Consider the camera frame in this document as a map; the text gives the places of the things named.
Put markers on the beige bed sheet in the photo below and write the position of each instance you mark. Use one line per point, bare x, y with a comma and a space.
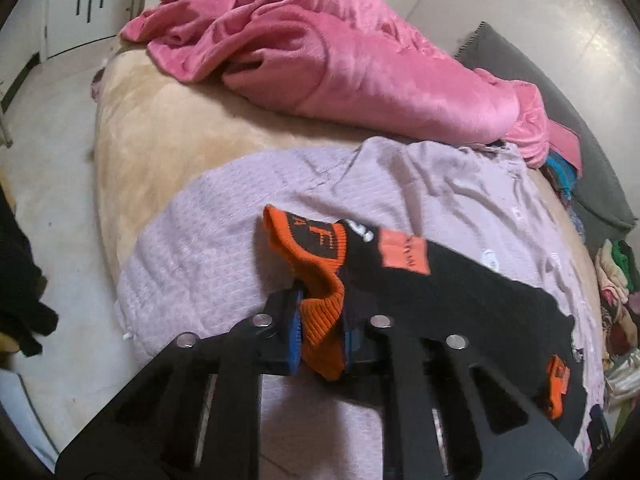
150, 135

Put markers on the grey cushion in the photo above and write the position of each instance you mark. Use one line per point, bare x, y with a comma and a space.
595, 160

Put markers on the teal striped cloth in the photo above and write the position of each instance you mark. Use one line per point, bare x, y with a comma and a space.
560, 175

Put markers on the dark pink cloth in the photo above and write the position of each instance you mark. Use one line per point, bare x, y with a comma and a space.
567, 142

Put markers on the white wardrobe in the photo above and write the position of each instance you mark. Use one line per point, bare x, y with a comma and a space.
65, 25

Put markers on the black garment with orange trim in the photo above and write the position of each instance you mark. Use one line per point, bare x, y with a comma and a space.
475, 280

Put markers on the lilac printed bed cover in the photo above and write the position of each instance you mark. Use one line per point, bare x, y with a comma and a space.
225, 240

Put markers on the pink fleece blanket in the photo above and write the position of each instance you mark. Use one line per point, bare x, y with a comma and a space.
325, 45

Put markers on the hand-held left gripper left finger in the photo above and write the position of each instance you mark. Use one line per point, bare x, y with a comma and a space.
295, 342

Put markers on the pile of mixed clothes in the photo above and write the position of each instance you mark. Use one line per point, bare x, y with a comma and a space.
615, 280

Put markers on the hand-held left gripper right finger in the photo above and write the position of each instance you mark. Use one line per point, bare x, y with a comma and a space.
353, 352

